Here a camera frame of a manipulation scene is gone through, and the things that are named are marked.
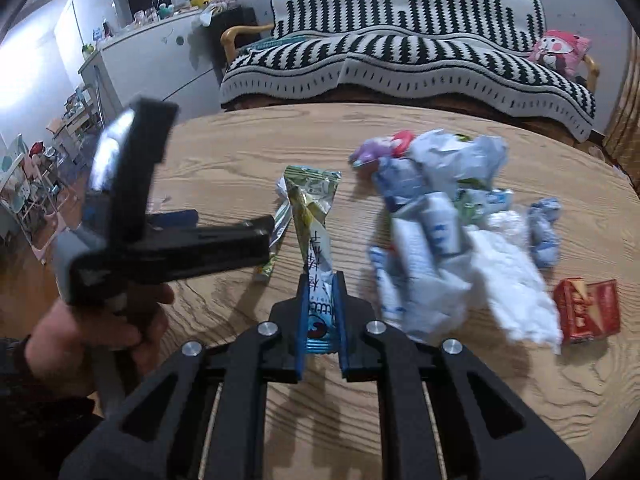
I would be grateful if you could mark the grey checkered sofa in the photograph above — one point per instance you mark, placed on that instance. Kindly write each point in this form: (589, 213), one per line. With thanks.
(400, 55)

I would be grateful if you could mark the red box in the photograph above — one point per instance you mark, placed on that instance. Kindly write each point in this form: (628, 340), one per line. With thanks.
(587, 310)

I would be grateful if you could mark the large blue white plastic packaging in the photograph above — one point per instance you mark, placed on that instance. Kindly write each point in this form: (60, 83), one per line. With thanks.
(425, 270)

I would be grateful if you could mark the teal white packet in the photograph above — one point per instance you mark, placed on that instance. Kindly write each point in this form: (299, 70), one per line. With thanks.
(280, 42)

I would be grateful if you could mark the purple wrapper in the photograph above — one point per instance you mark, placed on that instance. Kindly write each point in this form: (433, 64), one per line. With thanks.
(370, 152)

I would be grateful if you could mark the white blue snack wrapper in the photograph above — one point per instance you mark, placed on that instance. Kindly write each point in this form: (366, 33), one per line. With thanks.
(319, 260)

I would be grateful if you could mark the small blue white wrapper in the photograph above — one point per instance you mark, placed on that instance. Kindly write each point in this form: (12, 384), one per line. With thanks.
(400, 185)

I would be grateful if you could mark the crumpled white paper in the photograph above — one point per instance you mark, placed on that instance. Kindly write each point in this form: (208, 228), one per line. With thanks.
(460, 157)

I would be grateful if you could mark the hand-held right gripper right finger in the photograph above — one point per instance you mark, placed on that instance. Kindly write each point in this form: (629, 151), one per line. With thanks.
(340, 330)

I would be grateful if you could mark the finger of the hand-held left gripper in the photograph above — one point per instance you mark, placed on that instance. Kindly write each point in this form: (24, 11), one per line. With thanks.
(220, 247)
(172, 222)

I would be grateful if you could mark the cluttered white rack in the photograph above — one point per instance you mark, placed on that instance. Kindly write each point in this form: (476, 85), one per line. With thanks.
(35, 180)

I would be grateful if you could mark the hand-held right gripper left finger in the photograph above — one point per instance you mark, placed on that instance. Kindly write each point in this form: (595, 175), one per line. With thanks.
(302, 330)

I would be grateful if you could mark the green white wrapper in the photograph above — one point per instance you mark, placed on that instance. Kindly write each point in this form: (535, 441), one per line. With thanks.
(487, 202)

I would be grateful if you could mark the white tissue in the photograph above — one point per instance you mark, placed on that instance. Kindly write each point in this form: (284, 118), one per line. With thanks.
(515, 280)

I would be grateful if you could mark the dark side table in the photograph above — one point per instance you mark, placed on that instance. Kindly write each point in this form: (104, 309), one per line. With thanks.
(235, 17)

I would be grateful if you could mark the person's left hand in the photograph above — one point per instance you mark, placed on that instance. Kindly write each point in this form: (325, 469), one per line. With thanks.
(70, 350)

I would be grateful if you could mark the green snack wrapper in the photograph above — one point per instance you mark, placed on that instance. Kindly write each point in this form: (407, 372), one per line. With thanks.
(312, 180)

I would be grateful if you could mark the white cabinet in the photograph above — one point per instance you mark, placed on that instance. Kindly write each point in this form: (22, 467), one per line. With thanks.
(150, 60)

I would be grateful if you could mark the crumpled blue white ball wrapper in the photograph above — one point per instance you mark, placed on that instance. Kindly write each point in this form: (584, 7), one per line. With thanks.
(544, 235)

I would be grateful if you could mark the pink plush pillow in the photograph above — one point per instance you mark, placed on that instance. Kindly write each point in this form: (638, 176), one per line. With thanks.
(560, 52)

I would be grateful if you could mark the person's left forearm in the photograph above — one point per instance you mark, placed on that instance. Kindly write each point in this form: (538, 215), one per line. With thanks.
(30, 425)

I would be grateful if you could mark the wooden sofa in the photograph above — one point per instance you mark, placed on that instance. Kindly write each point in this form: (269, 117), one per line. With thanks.
(235, 32)

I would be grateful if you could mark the wooden cabinet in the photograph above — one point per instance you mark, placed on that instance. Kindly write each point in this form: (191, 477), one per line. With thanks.
(625, 110)

